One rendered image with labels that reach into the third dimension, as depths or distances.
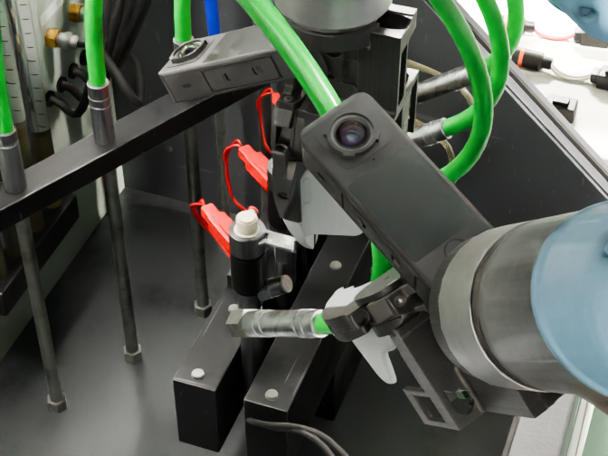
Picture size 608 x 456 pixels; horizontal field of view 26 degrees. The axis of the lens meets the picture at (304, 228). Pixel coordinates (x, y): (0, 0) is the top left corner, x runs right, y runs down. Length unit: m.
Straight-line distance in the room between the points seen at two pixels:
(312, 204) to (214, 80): 0.11
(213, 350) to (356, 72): 0.33
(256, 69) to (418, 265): 0.27
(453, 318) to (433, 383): 0.09
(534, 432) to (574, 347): 0.60
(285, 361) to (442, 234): 0.46
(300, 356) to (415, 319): 0.43
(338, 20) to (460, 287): 0.28
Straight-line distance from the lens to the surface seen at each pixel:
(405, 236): 0.64
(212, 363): 1.08
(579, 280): 0.48
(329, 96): 0.72
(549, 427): 1.10
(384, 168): 0.65
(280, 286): 1.01
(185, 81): 0.90
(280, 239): 0.99
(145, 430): 1.24
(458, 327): 0.58
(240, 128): 1.36
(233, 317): 0.91
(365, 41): 0.83
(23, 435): 1.25
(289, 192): 0.89
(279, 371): 1.08
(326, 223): 0.93
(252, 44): 0.87
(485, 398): 0.67
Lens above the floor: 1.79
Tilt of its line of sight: 42 degrees down
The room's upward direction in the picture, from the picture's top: straight up
